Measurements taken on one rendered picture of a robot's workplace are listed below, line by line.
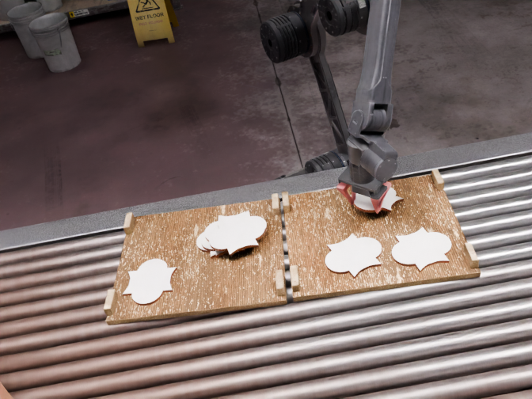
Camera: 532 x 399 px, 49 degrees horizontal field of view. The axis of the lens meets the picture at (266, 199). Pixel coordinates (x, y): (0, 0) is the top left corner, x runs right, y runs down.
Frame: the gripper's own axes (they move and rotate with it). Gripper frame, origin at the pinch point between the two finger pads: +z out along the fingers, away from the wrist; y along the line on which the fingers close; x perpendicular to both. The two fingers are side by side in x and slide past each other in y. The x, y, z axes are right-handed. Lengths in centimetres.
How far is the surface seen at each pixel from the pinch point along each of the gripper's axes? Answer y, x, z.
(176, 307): 23, 46, 2
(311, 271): 2.0, 21.8, 3.1
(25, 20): 381, -134, 62
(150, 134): 209, -90, 96
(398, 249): -12.4, 7.4, 2.8
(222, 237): 24.2, 26.1, -1.6
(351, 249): -2.9, 12.4, 2.5
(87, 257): 57, 44, 4
